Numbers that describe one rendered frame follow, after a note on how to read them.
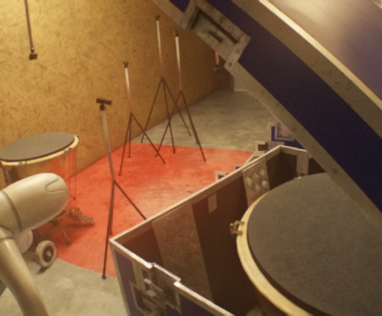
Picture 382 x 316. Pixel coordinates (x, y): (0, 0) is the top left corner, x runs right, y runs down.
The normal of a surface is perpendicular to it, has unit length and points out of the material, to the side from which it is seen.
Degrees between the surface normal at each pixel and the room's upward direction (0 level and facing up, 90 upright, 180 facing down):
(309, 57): 90
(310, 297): 0
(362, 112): 90
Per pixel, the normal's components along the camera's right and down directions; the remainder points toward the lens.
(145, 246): 0.72, 0.19
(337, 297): -0.07, -0.93
